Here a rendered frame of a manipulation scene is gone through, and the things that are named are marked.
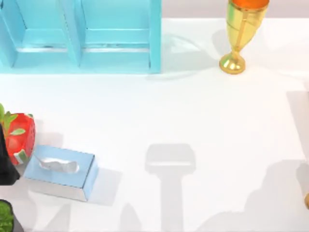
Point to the golden brown object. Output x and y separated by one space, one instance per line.
307 200

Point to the red strawberry plant pot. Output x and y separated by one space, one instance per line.
20 137

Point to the light blue tissue box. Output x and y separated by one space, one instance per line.
60 169

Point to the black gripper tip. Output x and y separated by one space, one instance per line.
7 166

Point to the black pot with green plant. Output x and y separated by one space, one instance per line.
6 215

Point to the gold trophy cup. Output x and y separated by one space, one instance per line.
242 26

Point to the light blue rack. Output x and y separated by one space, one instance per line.
79 36

